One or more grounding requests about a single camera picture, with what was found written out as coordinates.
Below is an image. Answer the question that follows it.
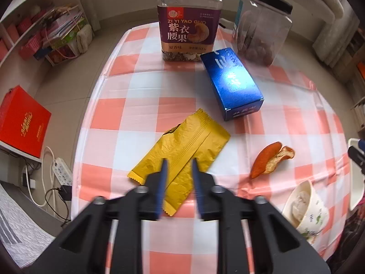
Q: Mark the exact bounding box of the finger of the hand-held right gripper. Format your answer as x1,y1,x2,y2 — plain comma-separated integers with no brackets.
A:
348,145,365,175

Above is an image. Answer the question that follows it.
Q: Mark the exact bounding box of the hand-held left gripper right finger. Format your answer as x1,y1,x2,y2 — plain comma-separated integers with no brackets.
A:
190,158,332,274

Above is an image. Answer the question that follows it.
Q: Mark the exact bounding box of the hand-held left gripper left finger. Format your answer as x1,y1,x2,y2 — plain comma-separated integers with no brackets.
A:
17,158,169,274

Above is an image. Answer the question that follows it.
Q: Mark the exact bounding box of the white bin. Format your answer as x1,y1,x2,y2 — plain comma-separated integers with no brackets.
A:
347,138,365,212

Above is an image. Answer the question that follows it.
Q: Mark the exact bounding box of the gold foil wrapper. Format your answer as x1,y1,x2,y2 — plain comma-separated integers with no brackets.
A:
128,108,231,217

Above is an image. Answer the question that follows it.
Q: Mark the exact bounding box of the green print paper cup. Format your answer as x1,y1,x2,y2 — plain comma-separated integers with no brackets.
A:
282,180,329,245

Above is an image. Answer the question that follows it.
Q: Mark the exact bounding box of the wooden bookshelf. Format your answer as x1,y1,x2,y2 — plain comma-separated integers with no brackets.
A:
328,26,365,135

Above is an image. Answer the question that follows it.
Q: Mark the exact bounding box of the orange peel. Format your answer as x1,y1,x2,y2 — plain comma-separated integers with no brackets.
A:
250,141,296,180

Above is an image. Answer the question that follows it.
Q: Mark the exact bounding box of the black charger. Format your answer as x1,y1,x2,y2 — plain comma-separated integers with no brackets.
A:
58,184,72,202

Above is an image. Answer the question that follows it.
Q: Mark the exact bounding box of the white power strip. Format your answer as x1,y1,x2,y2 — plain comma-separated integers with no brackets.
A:
54,157,73,189

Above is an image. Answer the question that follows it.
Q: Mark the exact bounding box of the blue cardboard box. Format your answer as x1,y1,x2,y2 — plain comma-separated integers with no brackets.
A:
200,47,264,121

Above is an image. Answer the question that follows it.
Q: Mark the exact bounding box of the beige curtain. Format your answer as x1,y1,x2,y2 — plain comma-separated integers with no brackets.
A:
312,16,361,64

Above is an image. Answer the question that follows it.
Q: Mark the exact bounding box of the grey striped fabric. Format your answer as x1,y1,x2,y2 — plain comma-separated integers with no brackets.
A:
0,181,56,263

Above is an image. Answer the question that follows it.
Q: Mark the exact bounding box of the red gift box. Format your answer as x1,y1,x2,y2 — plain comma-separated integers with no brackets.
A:
0,85,52,159

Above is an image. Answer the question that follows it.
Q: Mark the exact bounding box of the clear jar with black lid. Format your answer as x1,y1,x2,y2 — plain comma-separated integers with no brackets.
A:
236,0,294,66

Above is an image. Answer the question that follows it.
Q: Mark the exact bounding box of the purple label nut jar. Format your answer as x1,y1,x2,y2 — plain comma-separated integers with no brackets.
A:
156,0,224,63

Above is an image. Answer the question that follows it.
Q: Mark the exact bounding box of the beige pouch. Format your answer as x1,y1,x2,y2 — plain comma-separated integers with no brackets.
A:
75,24,94,54

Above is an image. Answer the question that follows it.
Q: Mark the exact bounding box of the stack of papers and boxes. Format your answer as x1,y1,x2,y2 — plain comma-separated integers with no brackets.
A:
42,4,89,64

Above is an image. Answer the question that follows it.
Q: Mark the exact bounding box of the large pink basket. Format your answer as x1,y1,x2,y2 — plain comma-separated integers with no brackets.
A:
19,32,44,61

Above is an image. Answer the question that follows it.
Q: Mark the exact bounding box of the small pink basket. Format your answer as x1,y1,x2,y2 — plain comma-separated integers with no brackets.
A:
16,17,32,35

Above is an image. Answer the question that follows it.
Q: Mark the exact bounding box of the white cable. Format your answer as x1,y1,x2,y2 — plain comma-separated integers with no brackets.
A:
41,146,55,207

